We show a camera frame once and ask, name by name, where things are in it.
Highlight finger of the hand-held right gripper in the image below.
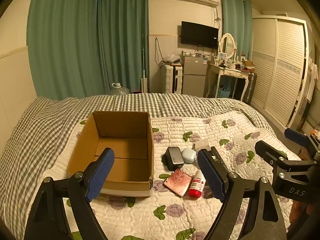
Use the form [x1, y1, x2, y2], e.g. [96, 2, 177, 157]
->
[255, 140, 318, 173]
[284, 127, 320, 153]

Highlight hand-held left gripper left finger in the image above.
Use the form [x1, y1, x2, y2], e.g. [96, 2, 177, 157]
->
[24, 147, 115, 240]

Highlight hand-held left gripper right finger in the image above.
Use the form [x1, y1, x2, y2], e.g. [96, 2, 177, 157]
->
[197, 149, 288, 240]

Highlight white bottle with red cap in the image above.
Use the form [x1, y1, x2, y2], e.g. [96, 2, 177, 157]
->
[187, 170, 204, 198]

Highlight black remote control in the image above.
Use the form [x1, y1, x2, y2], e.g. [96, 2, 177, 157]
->
[209, 147, 227, 170]

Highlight pale blue earbuds case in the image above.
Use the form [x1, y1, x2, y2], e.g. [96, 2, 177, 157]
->
[181, 148, 197, 165]

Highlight small white box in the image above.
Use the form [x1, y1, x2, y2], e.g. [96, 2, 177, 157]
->
[194, 139, 212, 153]

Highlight pink patterned packet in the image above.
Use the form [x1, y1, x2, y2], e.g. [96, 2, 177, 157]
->
[163, 169, 192, 197]

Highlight brown cardboard box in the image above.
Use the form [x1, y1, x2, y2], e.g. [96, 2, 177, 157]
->
[66, 111, 154, 197]

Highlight black power bank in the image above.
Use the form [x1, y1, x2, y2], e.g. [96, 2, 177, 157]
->
[164, 147, 185, 171]

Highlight white floral quilt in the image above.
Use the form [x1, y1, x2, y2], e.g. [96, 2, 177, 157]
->
[41, 110, 300, 240]

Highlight hanging pale clothes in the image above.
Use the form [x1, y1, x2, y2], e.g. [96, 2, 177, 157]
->
[304, 57, 318, 103]

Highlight dark hard suitcase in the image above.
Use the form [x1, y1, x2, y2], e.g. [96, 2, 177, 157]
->
[242, 72, 258, 103]

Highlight white louvred wardrobe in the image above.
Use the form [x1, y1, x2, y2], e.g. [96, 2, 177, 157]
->
[251, 15, 313, 128]

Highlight grey checked bed sheet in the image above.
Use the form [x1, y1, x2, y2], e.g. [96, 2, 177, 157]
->
[0, 93, 254, 233]

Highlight blue plastic basket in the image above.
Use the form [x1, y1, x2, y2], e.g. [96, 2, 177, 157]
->
[216, 84, 232, 98]

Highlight clear large water jug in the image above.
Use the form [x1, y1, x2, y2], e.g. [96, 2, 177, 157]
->
[109, 82, 130, 95]

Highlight white dressing table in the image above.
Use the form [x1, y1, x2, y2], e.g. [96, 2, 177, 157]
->
[205, 62, 250, 100]

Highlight silver small fridge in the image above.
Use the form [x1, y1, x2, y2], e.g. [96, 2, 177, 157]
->
[182, 55, 208, 96]

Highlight white flat mop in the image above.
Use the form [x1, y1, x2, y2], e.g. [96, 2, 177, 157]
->
[140, 34, 149, 93]

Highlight white hard suitcase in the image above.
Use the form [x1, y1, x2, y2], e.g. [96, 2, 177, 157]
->
[161, 64, 184, 94]

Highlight white oval vanity mirror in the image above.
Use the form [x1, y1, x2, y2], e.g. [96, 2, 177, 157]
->
[219, 32, 237, 60]

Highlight clear plastic bag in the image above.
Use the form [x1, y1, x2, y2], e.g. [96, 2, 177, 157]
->
[165, 54, 182, 65]

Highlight narrow green curtain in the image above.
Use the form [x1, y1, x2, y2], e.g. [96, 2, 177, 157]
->
[221, 0, 253, 61]

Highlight wide green curtain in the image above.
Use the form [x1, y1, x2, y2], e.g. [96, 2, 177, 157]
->
[26, 0, 105, 101]

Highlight green corner curtain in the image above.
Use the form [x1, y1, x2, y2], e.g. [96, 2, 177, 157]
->
[95, 0, 150, 95]

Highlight hanging wall cable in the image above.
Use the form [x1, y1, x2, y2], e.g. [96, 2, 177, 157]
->
[154, 38, 165, 67]

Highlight black wall television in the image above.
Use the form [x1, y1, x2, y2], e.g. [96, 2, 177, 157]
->
[181, 21, 219, 49]

